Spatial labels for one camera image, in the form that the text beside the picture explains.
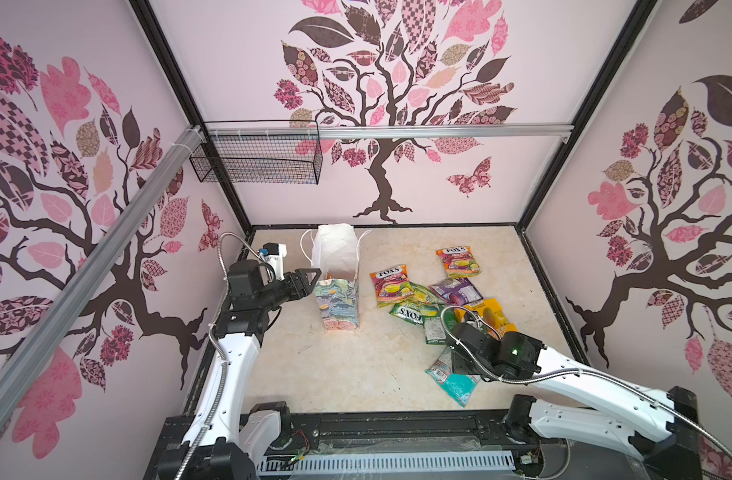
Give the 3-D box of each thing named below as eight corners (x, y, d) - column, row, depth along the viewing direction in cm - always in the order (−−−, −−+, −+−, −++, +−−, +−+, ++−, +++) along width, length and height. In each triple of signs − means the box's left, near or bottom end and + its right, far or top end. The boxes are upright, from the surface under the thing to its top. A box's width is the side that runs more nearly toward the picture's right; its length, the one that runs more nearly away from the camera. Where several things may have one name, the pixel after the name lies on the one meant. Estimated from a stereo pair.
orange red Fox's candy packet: (379, 309, 97) (379, 304, 95) (370, 275, 106) (370, 270, 104) (417, 301, 99) (418, 297, 96) (405, 269, 108) (406, 264, 105)
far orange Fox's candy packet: (449, 280, 105) (451, 275, 103) (438, 254, 113) (439, 249, 111) (479, 275, 107) (482, 270, 104) (466, 250, 114) (468, 244, 112)
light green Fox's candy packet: (390, 314, 96) (390, 309, 94) (395, 301, 100) (395, 296, 97) (426, 326, 93) (427, 321, 91) (430, 312, 97) (431, 307, 94)
